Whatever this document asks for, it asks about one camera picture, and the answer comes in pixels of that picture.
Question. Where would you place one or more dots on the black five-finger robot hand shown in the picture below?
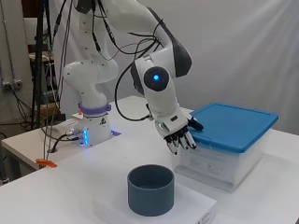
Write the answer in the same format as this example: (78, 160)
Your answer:
(174, 127)

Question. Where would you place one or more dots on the blue round tub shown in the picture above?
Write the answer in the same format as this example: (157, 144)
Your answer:
(151, 194)

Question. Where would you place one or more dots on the clear plastic box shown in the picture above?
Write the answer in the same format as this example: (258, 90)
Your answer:
(243, 165)

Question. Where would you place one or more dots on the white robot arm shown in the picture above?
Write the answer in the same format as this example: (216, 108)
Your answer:
(90, 77)

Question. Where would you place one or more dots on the white side table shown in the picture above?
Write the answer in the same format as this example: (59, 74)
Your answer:
(28, 146)

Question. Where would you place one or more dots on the white flat box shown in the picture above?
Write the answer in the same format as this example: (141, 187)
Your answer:
(211, 166)
(193, 207)

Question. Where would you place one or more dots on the blue box lid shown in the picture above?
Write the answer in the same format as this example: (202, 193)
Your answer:
(233, 124)

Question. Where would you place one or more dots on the wall socket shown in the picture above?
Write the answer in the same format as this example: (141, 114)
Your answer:
(12, 84)

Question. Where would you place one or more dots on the orange clamp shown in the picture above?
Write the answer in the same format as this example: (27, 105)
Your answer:
(46, 163)

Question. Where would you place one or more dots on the black tripod pole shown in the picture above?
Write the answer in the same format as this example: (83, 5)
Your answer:
(39, 62)

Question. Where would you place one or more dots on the white sheet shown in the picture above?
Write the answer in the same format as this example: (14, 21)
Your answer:
(236, 49)

